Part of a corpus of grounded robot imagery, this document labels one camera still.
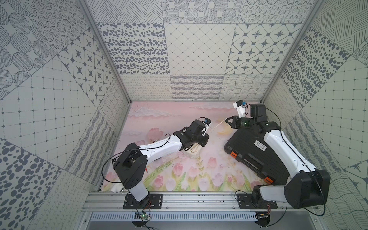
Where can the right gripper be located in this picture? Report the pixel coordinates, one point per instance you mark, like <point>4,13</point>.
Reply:
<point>236,123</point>

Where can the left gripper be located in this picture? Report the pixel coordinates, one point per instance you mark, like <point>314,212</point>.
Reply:
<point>202,140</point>

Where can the cream cloth soil bag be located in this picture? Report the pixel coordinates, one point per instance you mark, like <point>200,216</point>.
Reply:
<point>193,152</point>

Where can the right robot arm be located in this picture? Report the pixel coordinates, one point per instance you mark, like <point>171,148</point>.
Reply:
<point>307,186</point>

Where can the white pipe elbow fitting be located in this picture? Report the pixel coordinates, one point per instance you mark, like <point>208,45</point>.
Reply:
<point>117,188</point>

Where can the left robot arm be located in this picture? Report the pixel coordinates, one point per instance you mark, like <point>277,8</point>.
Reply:
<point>131,164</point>

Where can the black plastic tool case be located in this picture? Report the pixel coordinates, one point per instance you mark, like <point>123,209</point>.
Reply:
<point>250,149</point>

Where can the small circuit board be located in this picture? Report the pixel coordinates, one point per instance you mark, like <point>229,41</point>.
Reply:
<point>143,216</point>

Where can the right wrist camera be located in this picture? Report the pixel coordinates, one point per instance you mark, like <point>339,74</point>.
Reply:
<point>240,106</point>

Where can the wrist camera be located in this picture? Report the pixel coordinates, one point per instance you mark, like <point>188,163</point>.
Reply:
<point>207,123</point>
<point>240,106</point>

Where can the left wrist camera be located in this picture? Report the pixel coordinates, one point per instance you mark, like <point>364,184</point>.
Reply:
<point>207,123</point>

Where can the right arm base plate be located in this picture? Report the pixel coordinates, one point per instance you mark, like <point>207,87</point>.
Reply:
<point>253,200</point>

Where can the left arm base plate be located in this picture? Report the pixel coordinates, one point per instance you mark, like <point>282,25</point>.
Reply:
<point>152,201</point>

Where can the aluminium rail frame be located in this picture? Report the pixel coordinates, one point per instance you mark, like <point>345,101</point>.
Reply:
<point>171,202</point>

